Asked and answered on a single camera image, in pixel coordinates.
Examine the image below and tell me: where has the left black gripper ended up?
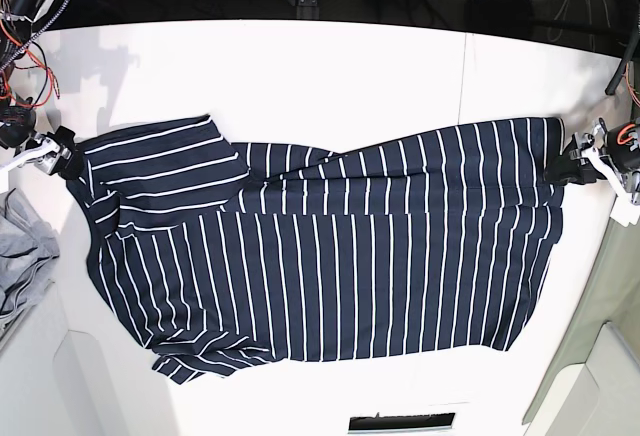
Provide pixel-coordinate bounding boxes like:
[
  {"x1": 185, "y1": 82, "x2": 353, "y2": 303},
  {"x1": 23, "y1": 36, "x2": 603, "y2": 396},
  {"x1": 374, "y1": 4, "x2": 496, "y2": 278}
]
[{"x1": 543, "y1": 123, "x2": 639, "y2": 186}]

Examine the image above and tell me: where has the navy white striped t-shirt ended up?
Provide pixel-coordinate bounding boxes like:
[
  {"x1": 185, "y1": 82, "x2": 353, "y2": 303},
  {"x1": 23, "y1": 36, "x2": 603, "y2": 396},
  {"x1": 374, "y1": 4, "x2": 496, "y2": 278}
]
[{"x1": 67, "y1": 116, "x2": 564, "y2": 384}]

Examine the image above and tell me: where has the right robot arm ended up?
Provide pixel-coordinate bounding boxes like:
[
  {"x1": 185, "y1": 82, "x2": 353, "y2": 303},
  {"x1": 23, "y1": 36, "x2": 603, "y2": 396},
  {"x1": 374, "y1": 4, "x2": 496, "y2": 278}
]
[{"x1": 1, "y1": 0, "x2": 83, "y2": 183}]

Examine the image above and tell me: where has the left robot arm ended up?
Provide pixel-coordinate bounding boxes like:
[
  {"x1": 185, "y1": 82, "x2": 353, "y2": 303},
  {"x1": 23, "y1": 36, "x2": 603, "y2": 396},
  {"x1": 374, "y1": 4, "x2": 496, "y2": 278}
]
[{"x1": 544, "y1": 0, "x2": 639, "y2": 200}]

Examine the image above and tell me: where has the grey clothes pile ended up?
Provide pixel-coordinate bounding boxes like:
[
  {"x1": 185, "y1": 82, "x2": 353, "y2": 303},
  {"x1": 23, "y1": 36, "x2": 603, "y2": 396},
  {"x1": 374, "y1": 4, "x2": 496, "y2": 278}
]
[{"x1": 1, "y1": 188, "x2": 60, "y2": 333}]

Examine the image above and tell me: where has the grey-green side panel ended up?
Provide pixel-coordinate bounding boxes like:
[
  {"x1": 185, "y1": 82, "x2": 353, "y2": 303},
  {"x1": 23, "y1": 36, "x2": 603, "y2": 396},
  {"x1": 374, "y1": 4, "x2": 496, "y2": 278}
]
[{"x1": 523, "y1": 221, "x2": 639, "y2": 435}]

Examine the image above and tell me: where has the black round stool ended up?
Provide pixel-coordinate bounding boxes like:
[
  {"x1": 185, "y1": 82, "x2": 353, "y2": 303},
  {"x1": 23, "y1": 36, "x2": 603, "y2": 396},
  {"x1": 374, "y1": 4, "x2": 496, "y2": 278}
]
[{"x1": 464, "y1": 0, "x2": 534, "y2": 39}]

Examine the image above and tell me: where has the white vent slot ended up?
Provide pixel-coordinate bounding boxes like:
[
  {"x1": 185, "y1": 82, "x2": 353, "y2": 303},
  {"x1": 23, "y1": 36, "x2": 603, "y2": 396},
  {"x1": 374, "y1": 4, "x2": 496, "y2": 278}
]
[{"x1": 347, "y1": 403, "x2": 466, "y2": 435}]

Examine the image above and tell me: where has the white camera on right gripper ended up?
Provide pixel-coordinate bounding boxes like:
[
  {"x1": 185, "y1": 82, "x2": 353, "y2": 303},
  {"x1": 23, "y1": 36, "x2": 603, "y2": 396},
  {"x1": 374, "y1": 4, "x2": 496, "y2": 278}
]
[{"x1": 1, "y1": 133, "x2": 63, "y2": 193}]

